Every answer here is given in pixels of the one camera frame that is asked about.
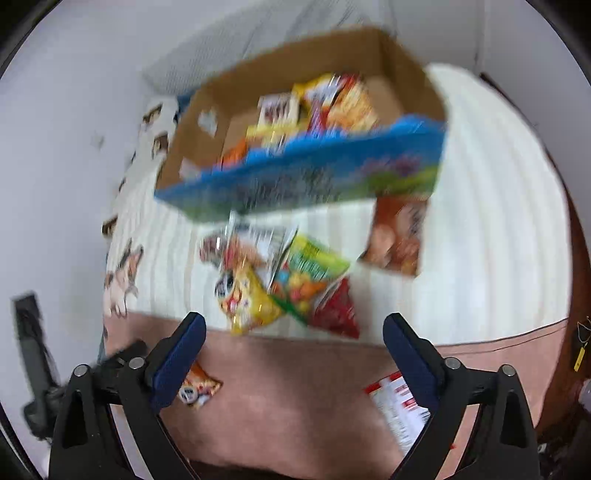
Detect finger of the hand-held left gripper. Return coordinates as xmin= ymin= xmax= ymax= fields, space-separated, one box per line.
xmin=95 ymin=342 xmax=148 ymax=384

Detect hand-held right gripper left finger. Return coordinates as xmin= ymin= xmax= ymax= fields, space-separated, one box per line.
xmin=48 ymin=311 xmax=208 ymax=480

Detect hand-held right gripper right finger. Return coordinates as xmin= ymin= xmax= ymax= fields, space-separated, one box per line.
xmin=382 ymin=312 xmax=541 ymax=480

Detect orange panda snack packet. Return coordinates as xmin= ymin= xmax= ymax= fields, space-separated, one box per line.
xmin=178 ymin=360 xmax=225 ymax=411

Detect white packet with red label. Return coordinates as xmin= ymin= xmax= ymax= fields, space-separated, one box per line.
xmin=364 ymin=370 xmax=432 ymax=462

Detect yellow cartoon snack packet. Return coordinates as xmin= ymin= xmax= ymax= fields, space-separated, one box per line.
xmin=215 ymin=263 xmax=283 ymax=337

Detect brown snack packet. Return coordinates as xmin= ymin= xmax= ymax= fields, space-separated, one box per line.
xmin=358 ymin=194 xmax=430 ymax=278

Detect green candy packet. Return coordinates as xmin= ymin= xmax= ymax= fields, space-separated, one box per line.
xmin=268 ymin=234 xmax=352 ymax=326

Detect white silver snack packet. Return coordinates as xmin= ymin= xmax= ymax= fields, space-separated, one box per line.
xmin=198 ymin=212 xmax=301 ymax=278

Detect cardboard box with blue print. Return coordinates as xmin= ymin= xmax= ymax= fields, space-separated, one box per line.
xmin=154 ymin=27 xmax=450 ymax=224

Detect striped cat print blanket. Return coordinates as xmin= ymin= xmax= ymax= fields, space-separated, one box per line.
xmin=104 ymin=65 xmax=573 ymax=347

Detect orange sausage packet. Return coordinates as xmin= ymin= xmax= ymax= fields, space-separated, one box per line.
xmin=216 ymin=137 xmax=250 ymax=169

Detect bear print long pillow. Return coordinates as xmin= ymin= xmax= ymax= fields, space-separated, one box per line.
xmin=102 ymin=99 xmax=181 ymax=238

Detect yellow pastry packet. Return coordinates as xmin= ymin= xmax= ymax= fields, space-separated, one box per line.
xmin=245 ymin=124 xmax=301 ymax=151

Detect yellow orange snack packet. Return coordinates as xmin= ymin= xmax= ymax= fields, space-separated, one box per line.
xmin=330 ymin=74 xmax=382 ymax=134

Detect white red snack packet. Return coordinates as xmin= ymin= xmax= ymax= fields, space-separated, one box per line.
xmin=256 ymin=92 xmax=301 ymax=127

